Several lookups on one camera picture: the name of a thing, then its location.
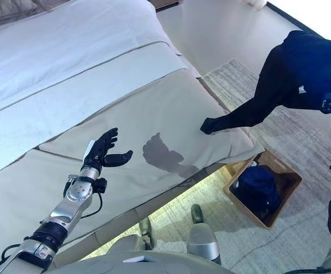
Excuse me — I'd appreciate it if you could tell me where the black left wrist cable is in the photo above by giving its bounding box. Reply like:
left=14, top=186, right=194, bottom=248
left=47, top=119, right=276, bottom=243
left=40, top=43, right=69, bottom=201
left=81, top=193, right=103, bottom=219

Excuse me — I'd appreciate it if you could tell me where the brown nightstand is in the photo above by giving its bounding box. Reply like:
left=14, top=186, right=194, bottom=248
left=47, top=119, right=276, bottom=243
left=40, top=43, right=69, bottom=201
left=150, top=0, right=185, bottom=11

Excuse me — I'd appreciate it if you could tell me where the beige pillow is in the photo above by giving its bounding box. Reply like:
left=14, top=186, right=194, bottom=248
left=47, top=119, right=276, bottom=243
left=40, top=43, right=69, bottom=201
left=0, top=0, right=41, bottom=25

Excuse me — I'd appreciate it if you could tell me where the silver left robot leg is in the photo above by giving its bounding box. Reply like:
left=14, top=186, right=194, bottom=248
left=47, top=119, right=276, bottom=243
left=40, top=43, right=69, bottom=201
left=111, top=218, right=158, bottom=253

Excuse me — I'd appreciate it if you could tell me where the silver right robot leg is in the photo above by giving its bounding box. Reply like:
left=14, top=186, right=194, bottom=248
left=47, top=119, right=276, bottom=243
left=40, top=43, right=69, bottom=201
left=187, top=204, right=222, bottom=265

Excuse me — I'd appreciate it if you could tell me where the woven wicker basket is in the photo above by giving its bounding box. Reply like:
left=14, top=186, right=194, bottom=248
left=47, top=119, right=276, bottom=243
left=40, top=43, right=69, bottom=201
left=223, top=150, right=302, bottom=230

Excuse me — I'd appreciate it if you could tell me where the silver robot leg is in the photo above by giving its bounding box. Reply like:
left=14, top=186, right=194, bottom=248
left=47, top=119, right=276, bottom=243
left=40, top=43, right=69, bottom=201
left=111, top=218, right=158, bottom=253
left=187, top=204, right=222, bottom=265

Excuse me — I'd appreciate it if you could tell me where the black garment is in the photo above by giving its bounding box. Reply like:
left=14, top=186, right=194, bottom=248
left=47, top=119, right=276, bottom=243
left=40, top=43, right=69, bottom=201
left=200, top=30, right=331, bottom=135

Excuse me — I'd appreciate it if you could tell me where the grey striped rug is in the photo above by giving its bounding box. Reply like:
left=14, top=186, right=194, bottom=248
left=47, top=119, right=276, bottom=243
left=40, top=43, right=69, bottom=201
left=82, top=58, right=331, bottom=274

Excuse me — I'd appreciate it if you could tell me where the dark window frame strip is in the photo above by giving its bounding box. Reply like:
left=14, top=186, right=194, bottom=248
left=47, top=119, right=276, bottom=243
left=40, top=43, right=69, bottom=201
left=267, top=1, right=323, bottom=37

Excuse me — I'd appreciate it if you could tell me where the white duvet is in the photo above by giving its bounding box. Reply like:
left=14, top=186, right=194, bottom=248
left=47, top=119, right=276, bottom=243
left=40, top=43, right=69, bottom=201
left=0, top=0, right=203, bottom=120

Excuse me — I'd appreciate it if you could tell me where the blue garment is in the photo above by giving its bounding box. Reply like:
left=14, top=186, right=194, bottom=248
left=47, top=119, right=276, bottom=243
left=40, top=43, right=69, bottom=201
left=237, top=166, right=282, bottom=213

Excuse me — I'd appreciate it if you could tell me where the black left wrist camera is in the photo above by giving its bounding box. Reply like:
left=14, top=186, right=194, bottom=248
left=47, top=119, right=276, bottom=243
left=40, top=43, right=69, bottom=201
left=95, top=178, right=108, bottom=194

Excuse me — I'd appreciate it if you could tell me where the grey robot torso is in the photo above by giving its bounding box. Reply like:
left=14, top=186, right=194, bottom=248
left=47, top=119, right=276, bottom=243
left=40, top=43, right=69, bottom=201
left=45, top=233, right=235, bottom=274

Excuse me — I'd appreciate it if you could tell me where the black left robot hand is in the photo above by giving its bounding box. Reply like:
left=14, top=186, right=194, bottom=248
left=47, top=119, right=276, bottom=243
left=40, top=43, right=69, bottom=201
left=81, top=127, right=134, bottom=172

